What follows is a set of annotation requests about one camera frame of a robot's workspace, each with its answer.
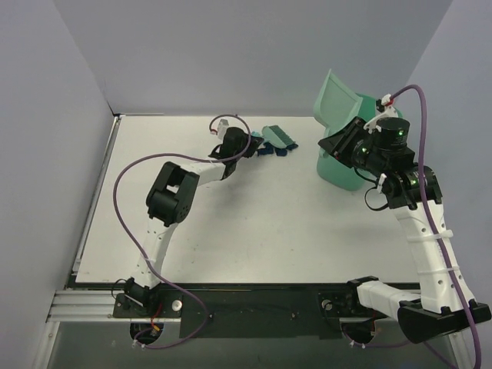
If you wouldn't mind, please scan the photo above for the green dustpan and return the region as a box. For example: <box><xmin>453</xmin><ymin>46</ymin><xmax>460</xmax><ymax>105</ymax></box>
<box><xmin>313</xmin><ymin>69</ymin><xmax>363</xmax><ymax>134</ymax></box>

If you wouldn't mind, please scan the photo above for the green hand brush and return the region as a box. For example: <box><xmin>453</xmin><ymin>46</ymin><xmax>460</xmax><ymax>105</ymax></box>
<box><xmin>261</xmin><ymin>125</ymin><xmax>296</xmax><ymax>151</ymax></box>

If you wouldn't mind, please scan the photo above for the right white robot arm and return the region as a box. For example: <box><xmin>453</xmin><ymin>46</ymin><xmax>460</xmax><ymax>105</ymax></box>
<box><xmin>318</xmin><ymin>117</ymin><xmax>491</xmax><ymax>344</ymax></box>

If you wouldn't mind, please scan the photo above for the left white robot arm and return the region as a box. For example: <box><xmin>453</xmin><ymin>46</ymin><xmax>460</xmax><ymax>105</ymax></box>
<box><xmin>125</xmin><ymin>127</ymin><xmax>263</xmax><ymax>317</ymax></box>

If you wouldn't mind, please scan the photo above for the dark blue scrap cluster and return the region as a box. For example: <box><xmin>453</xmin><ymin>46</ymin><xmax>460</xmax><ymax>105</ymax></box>
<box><xmin>257</xmin><ymin>143</ymin><xmax>288</xmax><ymax>157</ymax></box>

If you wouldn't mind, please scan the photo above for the green plastic waste bin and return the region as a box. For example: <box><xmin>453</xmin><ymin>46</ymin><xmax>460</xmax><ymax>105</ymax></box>
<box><xmin>315</xmin><ymin>93</ymin><xmax>404</xmax><ymax>192</ymax></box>

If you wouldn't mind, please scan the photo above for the dark blue scrap right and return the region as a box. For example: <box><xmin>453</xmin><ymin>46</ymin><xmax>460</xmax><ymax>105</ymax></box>
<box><xmin>287</xmin><ymin>142</ymin><xmax>298</xmax><ymax>151</ymax></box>

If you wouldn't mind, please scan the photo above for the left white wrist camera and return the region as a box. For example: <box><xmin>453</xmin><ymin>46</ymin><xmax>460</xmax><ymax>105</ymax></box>
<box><xmin>211</xmin><ymin>118</ymin><xmax>230</xmax><ymax>140</ymax></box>

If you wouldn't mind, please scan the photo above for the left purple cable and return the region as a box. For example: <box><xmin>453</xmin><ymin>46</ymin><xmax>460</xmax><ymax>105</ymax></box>
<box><xmin>114</xmin><ymin>114</ymin><xmax>253</xmax><ymax>350</ymax></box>

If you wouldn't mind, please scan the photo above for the black mounting base plate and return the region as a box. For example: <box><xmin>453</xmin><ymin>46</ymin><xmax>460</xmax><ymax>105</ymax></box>
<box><xmin>113</xmin><ymin>284</ymin><xmax>385</xmax><ymax>339</ymax></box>

